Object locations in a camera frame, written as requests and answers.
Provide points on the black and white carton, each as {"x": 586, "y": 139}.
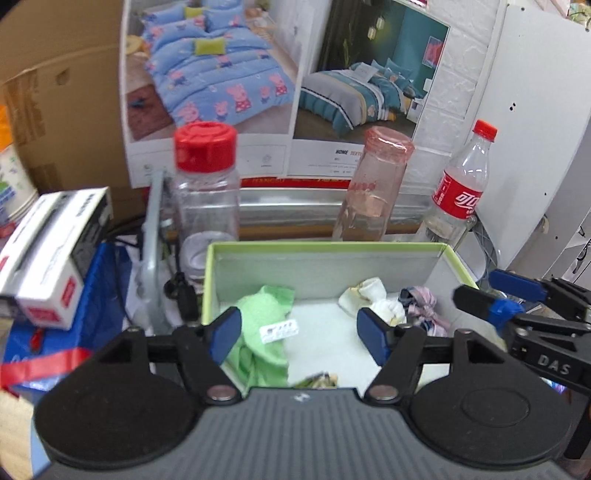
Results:
{"x": 23, "y": 258}

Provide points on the white cabinet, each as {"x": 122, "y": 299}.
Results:
{"x": 540, "y": 138}

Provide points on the brown cardboard box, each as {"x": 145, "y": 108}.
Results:
{"x": 64, "y": 106}

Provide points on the grey metal stand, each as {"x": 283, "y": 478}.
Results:
{"x": 152, "y": 258}

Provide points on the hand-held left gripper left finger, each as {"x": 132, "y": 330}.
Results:
{"x": 227, "y": 333}

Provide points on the green cardboard box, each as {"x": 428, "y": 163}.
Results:
{"x": 323, "y": 272}

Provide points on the cola bottle with red label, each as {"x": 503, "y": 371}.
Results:
{"x": 459, "y": 194}

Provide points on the clear jar with red lid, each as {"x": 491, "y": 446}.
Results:
{"x": 207, "y": 203}

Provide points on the metal rail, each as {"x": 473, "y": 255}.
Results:
{"x": 286, "y": 207}

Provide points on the green towel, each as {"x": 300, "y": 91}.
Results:
{"x": 265, "y": 318}

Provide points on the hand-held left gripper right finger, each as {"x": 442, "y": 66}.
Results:
{"x": 372, "y": 336}

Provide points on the bedding wall poster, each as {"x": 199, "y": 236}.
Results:
{"x": 277, "y": 83}

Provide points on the blue package with red stripe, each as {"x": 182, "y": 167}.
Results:
{"x": 69, "y": 350}

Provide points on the pink plastic bottle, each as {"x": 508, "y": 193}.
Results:
{"x": 371, "y": 194}

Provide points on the white sock pair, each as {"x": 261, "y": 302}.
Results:
{"x": 369, "y": 295}

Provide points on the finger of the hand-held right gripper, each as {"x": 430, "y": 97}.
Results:
{"x": 513, "y": 282}
{"x": 504, "y": 310}

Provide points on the grey metal bracket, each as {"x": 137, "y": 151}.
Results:
{"x": 487, "y": 249}

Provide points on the white red small boxes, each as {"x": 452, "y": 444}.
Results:
{"x": 64, "y": 267}

